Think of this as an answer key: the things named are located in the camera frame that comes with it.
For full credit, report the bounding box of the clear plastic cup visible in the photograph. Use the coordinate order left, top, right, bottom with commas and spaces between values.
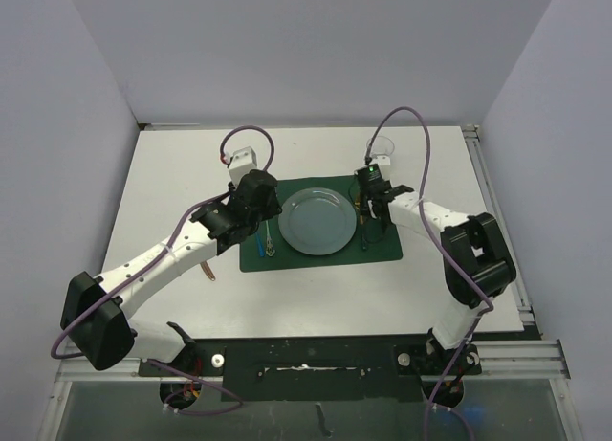
365, 135, 395, 158

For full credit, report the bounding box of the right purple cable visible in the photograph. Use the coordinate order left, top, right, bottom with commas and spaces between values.
363, 106, 495, 441

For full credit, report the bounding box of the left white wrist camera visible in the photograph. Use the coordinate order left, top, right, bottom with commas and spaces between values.
229, 146, 257, 187

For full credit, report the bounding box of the gold iridescent spoon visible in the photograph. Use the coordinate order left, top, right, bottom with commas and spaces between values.
265, 222, 275, 257

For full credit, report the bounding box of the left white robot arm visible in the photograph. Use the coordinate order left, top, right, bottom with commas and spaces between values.
60, 169, 281, 375

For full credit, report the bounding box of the blue plastic spoon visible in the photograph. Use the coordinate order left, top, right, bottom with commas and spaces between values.
254, 232, 266, 258

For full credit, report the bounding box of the copper knife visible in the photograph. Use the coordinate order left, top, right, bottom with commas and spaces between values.
200, 261, 216, 281

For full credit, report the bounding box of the gold fork green handle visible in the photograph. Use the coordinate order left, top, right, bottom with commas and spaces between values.
354, 196, 369, 251

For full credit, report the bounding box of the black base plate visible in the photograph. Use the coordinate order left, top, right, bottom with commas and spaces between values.
137, 333, 484, 405

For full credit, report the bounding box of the teal round plate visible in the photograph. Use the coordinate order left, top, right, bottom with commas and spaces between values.
278, 187, 357, 256

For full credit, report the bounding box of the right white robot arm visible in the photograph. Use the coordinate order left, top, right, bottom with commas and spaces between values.
355, 164, 516, 373

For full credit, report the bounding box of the purple cable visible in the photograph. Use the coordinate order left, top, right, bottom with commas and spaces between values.
50, 125, 275, 417
363, 106, 495, 441

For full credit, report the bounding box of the dark green placemat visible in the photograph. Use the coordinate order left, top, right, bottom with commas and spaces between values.
240, 175, 403, 273

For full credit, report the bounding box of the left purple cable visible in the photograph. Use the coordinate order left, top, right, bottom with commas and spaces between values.
50, 125, 275, 417

